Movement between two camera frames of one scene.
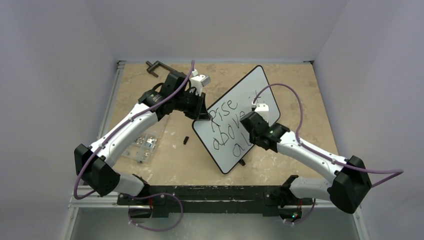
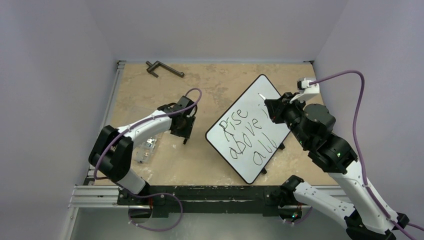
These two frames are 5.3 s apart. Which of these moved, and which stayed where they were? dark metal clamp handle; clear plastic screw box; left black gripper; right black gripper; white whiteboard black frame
Moved: left black gripper; right black gripper; white whiteboard black frame
Stayed: clear plastic screw box; dark metal clamp handle
